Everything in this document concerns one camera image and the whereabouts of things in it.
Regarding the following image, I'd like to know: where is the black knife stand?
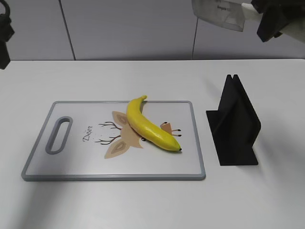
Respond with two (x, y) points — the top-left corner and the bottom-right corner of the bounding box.
(206, 74), (261, 166)

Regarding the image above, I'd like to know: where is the white-handled kitchen knife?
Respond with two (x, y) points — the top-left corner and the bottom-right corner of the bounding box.
(192, 0), (262, 32)

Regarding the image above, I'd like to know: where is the grey-rimmed deer cutting board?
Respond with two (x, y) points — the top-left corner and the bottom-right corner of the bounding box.
(21, 101), (206, 181)

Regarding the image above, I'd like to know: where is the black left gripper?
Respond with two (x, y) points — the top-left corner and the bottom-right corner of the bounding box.
(0, 4), (14, 70)

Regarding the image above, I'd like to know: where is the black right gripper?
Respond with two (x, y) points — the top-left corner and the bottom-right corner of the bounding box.
(251, 0), (305, 42)

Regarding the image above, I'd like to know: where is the yellow plastic banana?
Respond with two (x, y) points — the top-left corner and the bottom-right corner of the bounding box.
(126, 95), (181, 152)

